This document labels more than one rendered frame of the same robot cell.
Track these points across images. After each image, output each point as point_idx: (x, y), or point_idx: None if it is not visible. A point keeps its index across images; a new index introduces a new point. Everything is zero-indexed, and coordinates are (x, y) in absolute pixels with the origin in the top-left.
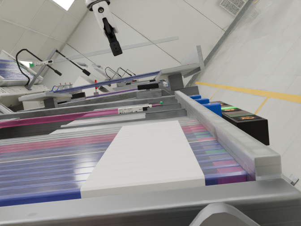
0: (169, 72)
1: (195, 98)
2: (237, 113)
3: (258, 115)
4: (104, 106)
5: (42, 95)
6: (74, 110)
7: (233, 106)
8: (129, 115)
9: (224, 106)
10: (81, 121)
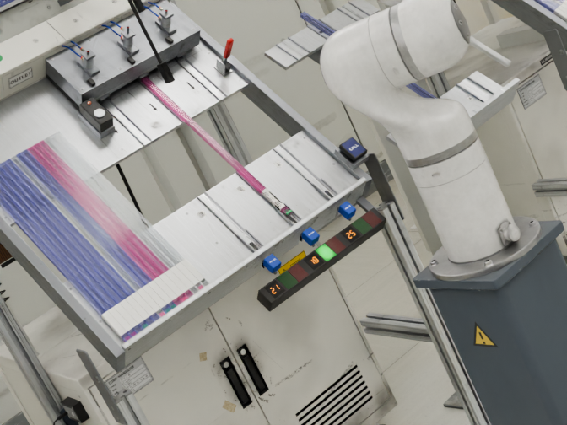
0: (392, 143)
1: (344, 212)
2: (295, 274)
3: (284, 293)
4: (309, 135)
5: (283, 67)
6: (287, 115)
7: (332, 255)
8: (256, 208)
9: (332, 248)
10: (230, 185)
